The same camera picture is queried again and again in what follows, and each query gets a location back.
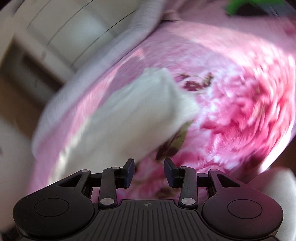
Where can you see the lavender striped duvet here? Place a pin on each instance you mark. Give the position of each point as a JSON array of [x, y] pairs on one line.
[[144, 21]]

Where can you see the cream knitted sweater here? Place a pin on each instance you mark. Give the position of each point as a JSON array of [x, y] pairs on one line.
[[133, 122]]

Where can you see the green object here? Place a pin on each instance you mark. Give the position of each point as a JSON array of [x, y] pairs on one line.
[[247, 7]]

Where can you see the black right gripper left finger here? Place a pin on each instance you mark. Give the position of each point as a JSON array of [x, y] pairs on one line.
[[110, 180]]

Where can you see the white wardrobe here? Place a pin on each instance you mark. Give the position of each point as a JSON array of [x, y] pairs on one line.
[[44, 43]]

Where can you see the pink rose pattern blanket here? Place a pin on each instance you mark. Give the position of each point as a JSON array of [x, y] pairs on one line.
[[241, 72]]

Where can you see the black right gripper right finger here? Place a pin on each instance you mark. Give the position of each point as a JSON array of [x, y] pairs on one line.
[[187, 179]]

